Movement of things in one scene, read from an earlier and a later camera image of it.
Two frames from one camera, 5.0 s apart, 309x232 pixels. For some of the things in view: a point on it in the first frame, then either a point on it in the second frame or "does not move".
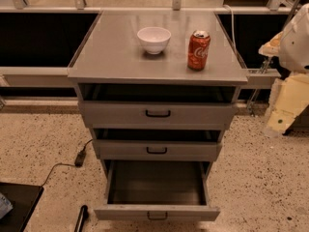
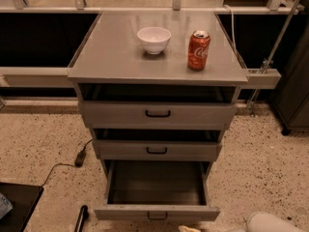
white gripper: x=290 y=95 to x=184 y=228
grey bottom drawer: x=156 y=190 does not move
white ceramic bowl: x=154 y=40 does not move
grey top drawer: x=157 y=115 does not move
